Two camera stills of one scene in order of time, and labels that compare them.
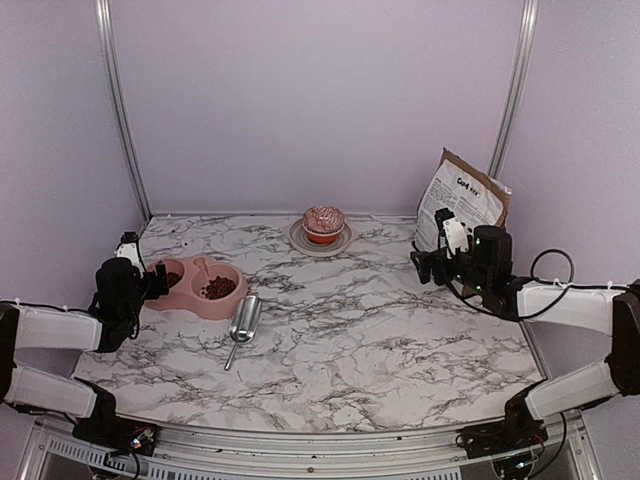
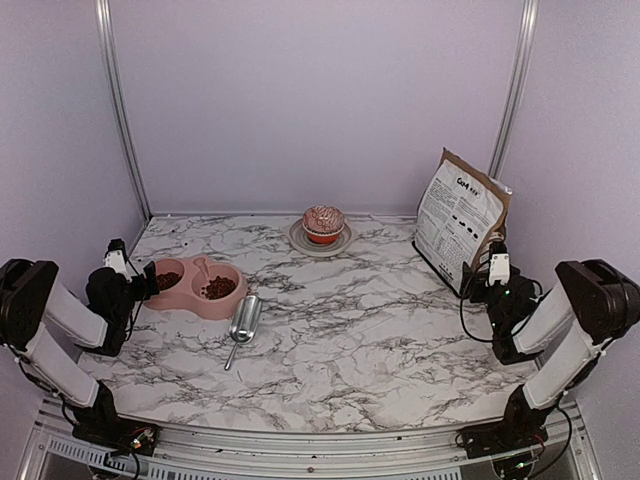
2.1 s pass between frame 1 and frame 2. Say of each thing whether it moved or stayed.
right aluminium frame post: stayed
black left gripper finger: moved
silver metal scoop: stayed
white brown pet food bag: stayed
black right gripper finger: moved
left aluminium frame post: stayed
